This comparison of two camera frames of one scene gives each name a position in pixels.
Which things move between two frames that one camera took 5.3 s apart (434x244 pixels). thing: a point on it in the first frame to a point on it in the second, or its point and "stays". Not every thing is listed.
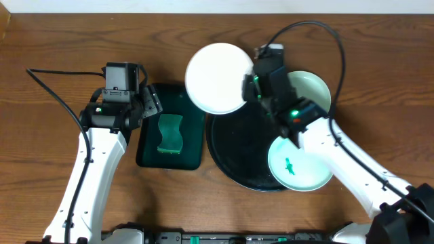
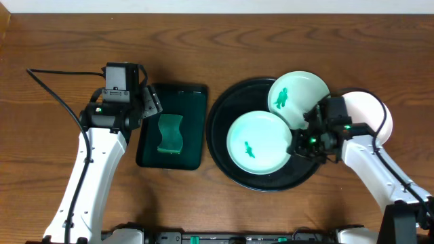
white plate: [214, 76] to [363, 107]
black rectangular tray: [174, 100] stays
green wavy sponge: [172, 141] stays
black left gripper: [150, 102] stays
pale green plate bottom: [295, 169] to [257, 142]
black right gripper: [247, 94] to [298, 142]
